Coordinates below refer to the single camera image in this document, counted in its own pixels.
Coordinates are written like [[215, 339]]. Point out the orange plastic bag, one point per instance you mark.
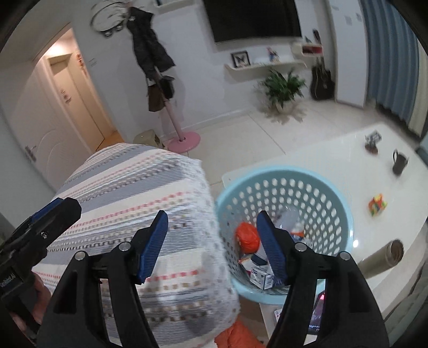
[[247, 236]]

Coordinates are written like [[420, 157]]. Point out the small dark desk ornament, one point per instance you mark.
[[373, 142]]

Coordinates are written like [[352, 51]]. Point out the pink coat rack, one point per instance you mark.
[[174, 113]]

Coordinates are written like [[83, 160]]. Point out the striped woven cloth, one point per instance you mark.
[[133, 187]]

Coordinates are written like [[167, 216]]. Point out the white red box shelf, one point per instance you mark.
[[311, 49]]

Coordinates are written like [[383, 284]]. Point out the red hanging wall ornament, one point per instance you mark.
[[79, 60]]

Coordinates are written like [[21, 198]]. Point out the blue white carton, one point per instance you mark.
[[262, 276]]

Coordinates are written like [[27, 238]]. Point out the light blue plastic basket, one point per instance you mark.
[[334, 207]]

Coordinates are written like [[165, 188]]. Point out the black hanging bag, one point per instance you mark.
[[167, 87]]

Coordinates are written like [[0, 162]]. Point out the white wall shelf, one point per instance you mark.
[[264, 67]]

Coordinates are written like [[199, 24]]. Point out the clear plastic bottle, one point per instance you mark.
[[291, 219]]

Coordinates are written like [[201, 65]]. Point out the black guitar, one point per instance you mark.
[[321, 82]]

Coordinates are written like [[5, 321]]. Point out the playing card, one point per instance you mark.
[[278, 314]]

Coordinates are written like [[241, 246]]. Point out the white hallway door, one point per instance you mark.
[[80, 100]]

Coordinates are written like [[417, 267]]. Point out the brown hanging bag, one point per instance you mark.
[[154, 98]]

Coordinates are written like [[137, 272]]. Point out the green potted plant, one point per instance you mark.
[[284, 88]]

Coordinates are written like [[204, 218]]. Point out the white tall cabinet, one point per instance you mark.
[[347, 50]]

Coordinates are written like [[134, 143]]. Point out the black mug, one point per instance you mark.
[[399, 162]]

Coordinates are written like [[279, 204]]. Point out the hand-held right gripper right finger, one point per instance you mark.
[[272, 247]]

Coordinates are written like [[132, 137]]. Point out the grey metal thermos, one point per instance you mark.
[[381, 257]]

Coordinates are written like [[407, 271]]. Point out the white open door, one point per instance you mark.
[[40, 134]]

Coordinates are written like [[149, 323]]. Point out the colourful puzzle cube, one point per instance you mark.
[[378, 204]]

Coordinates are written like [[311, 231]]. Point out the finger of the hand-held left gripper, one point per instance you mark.
[[50, 212]]

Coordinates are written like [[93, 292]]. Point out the small toy figure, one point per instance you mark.
[[273, 54]]

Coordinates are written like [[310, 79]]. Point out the framed butterfly picture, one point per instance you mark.
[[240, 59]]

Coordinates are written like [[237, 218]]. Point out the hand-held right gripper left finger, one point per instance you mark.
[[153, 244]]

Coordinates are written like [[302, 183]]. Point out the dark smartphone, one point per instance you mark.
[[317, 311]]

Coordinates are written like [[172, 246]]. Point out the black wall television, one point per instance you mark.
[[254, 16]]

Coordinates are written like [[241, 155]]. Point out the beige plastic stool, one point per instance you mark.
[[145, 137]]

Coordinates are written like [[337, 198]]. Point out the blue curtain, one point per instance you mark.
[[394, 60]]

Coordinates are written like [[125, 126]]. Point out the orange cloth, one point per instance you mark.
[[234, 338]]

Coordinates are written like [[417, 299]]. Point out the person's left hand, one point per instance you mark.
[[36, 297]]

